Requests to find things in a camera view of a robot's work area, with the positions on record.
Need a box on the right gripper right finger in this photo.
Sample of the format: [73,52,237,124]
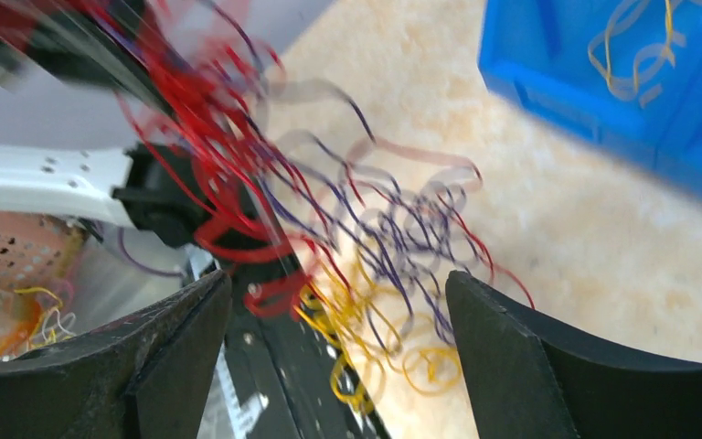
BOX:
[445,271,702,438]

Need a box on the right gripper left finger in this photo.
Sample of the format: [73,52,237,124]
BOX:
[0,271,232,438]

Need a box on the purple cable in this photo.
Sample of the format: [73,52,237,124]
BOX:
[199,0,497,347]

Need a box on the red cable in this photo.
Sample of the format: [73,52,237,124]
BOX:
[66,0,537,322]

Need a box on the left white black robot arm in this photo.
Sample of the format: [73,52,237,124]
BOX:
[0,1,255,249]

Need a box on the orange perforated electronics board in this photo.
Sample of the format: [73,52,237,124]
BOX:
[0,211,88,360]

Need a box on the blue three-compartment plastic bin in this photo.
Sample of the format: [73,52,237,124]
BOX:
[478,1,702,198]

